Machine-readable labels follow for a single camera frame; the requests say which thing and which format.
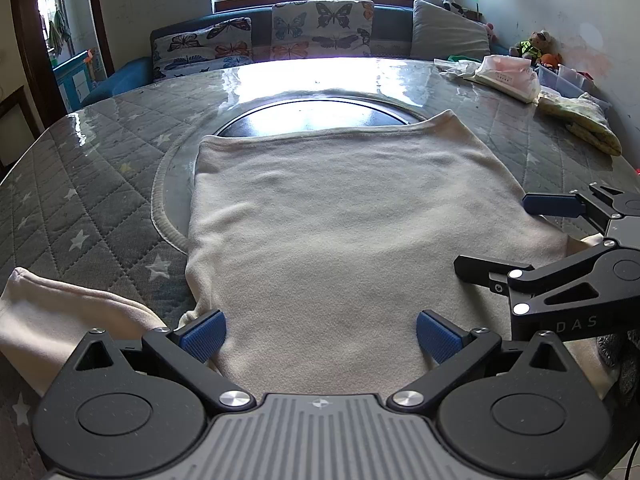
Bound dark wooden chair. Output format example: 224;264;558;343
0;85;44;171

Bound pink and white packet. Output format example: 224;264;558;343
470;55;542;104

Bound blue cabinet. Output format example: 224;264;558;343
52;50;109;112

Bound grey pillow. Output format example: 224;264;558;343
410;0;494;60

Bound teddy bear with green vest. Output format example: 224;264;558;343
510;30;554;59

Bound butterfly print cushion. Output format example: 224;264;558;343
271;0;375;63
150;16;254;83

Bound white plastic bag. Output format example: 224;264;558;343
434;58;484;82

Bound yellow floral cloth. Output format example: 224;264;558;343
537;91;624;157

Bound round black glass hob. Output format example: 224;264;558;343
215;97;427;139

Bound cream long-sleeve shirt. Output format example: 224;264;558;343
0;112;622;402

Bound white plush toy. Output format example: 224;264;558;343
420;0;477;19

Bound brown door frame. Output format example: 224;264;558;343
10;0;117;117

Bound clear plastic storage box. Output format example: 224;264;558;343
537;63;612;107

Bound dark grey cloth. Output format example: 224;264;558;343
595;332;640;403

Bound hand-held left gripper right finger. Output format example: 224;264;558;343
385;309;584;414

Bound hanging clothes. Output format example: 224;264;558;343
45;7;74;56

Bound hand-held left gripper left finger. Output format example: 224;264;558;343
60;309;254;414

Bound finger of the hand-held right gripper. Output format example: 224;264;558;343
454;245;619;318
521;182;624;234

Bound blue sofa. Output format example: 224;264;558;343
80;4;512;107

